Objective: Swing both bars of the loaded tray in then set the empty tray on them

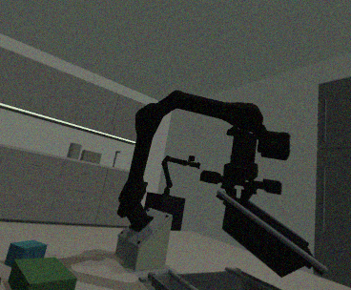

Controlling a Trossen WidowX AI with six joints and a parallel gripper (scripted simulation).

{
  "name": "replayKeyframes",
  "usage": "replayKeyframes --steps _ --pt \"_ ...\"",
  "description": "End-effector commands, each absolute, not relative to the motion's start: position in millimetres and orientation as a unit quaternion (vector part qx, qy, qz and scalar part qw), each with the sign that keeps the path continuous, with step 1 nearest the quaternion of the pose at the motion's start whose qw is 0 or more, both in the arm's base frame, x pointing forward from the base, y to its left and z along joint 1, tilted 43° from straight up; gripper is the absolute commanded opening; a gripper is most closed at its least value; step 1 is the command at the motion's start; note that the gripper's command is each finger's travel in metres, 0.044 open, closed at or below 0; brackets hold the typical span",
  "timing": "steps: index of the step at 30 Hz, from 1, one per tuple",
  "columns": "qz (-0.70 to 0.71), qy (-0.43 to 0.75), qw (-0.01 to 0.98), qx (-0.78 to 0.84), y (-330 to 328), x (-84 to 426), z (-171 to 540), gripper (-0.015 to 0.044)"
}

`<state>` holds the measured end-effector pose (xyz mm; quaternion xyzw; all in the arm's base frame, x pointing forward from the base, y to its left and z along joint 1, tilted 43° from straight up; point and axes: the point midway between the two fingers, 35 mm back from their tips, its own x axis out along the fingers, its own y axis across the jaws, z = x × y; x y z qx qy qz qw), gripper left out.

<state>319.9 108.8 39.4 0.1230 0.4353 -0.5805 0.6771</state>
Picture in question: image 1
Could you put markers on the teal block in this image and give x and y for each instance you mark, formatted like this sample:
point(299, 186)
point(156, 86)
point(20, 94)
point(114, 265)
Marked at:
point(29, 249)

